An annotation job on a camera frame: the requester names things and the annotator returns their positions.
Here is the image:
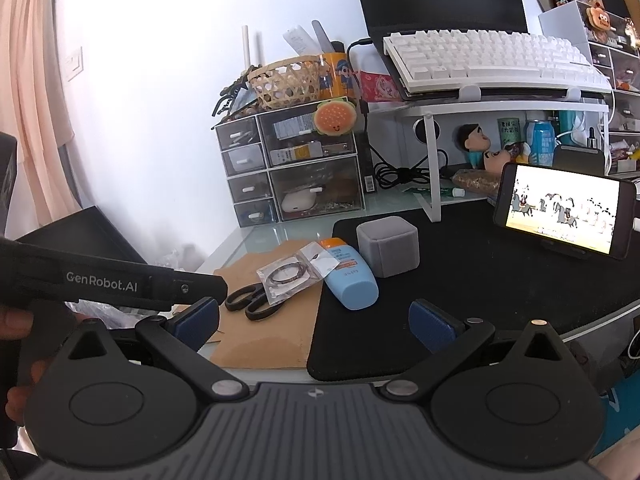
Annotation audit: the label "small smoky drawer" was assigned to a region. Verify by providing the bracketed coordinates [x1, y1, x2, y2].
[233, 199, 278, 224]
[227, 172, 273, 203]
[216, 119, 262, 148]
[221, 144, 266, 177]

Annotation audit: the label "printed paper leaflet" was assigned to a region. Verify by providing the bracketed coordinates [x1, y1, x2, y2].
[272, 114, 321, 141]

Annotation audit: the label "large smoky drawer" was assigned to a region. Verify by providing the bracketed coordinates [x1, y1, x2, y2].
[268, 155, 366, 222]
[257, 107, 358, 168]

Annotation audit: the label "black hair clips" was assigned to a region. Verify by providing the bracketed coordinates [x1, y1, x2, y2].
[212, 67, 261, 123]

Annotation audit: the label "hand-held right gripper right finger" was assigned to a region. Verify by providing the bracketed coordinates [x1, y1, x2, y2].
[377, 299, 581, 403]

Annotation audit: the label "woven bamboo basket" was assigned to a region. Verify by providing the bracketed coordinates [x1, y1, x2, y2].
[247, 55, 326, 111]

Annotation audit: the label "black smartphone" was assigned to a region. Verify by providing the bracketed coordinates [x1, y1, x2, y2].
[492, 161, 638, 261]

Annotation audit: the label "black-haired cartoon boy figure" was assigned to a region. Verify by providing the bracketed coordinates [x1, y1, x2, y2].
[459, 124, 490, 168]

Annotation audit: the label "white yellow medicine box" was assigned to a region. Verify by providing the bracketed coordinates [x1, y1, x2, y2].
[270, 141, 337, 163]

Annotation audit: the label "bracelet in clear bag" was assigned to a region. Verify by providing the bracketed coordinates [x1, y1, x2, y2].
[256, 241, 342, 306]

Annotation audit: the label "pink packet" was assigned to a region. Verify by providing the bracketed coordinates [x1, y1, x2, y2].
[360, 70, 402, 103]

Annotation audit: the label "person's left hand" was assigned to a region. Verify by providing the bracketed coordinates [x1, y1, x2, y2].
[0, 309, 51, 423]

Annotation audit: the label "yellow cartoon cup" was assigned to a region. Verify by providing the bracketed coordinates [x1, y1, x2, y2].
[317, 52, 362, 100]

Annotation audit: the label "white tube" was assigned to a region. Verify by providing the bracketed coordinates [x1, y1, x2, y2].
[282, 22, 321, 56]

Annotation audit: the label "brown snack bag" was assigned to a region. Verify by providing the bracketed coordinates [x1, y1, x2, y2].
[451, 169, 507, 196]

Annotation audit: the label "grey nail file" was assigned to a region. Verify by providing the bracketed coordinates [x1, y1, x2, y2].
[311, 20, 333, 54]

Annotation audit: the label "brown cardboard sheet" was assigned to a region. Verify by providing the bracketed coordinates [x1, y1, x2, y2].
[207, 240, 326, 371]

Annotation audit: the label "green ointment tube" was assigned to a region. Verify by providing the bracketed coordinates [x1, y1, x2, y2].
[402, 185, 466, 197]

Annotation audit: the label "green drink can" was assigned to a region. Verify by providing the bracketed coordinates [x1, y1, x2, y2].
[496, 117, 522, 147]

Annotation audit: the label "hamburger plush toy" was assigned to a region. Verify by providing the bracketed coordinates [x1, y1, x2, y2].
[312, 100, 358, 136]

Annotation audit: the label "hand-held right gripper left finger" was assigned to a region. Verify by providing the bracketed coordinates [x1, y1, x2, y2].
[52, 297, 251, 403]

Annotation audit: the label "blue drink can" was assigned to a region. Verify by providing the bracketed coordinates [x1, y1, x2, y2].
[525, 120, 557, 167]

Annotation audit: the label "white desk riser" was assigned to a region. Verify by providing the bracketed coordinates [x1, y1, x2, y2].
[367, 87, 618, 223]

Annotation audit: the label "white storage box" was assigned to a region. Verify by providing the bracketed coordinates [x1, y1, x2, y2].
[537, 0, 640, 178]

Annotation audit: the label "lying cartoon figure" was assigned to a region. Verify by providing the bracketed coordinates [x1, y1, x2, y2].
[481, 141, 532, 173]

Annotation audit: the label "white rounded case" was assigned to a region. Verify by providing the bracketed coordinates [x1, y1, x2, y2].
[281, 191, 318, 213]

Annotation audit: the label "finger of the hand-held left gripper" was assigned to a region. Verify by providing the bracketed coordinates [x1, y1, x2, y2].
[172, 269, 229, 307]

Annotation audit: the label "pink curtain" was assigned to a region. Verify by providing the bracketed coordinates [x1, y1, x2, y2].
[0, 0, 83, 216]

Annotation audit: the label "black cable bundle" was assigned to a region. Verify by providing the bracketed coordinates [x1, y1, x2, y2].
[367, 147, 456, 192]

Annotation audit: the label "white drawer organizer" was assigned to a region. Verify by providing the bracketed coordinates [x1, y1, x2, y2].
[214, 102, 368, 225]

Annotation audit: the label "black scissors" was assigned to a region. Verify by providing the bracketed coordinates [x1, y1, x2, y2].
[224, 282, 285, 322]

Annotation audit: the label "black desk mat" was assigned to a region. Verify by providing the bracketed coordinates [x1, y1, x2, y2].
[306, 195, 640, 383]

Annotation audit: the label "white keyboard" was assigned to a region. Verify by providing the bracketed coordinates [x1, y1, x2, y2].
[382, 27, 613, 96]

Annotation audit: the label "blue sunscreen bottle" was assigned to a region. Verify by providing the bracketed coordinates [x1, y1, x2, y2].
[316, 237, 380, 311]

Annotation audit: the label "white wall switch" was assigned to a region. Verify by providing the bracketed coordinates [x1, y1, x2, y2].
[64, 47, 85, 81]

